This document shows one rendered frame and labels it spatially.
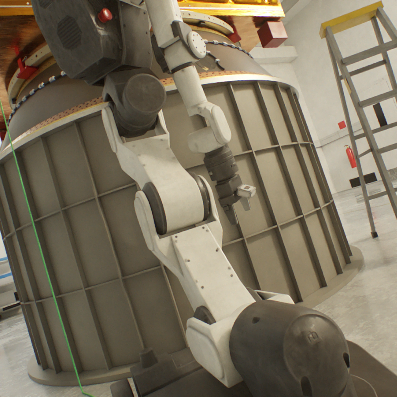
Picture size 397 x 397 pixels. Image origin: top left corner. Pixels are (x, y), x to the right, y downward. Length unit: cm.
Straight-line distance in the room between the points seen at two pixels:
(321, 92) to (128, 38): 984
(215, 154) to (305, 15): 1032
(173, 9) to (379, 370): 98
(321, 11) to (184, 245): 1023
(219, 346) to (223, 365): 3
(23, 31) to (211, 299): 178
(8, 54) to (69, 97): 59
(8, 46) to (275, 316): 205
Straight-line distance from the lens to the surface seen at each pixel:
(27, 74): 240
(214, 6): 257
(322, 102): 1081
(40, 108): 204
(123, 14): 116
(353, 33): 1022
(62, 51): 118
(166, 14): 108
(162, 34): 107
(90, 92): 186
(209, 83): 176
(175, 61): 105
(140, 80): 100
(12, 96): 267
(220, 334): 71
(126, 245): 165
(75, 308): 187
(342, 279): 200
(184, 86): 104
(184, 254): 88
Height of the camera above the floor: 53
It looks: 5 degrees up
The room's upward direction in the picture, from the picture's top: 18 degrees counter-clockwise
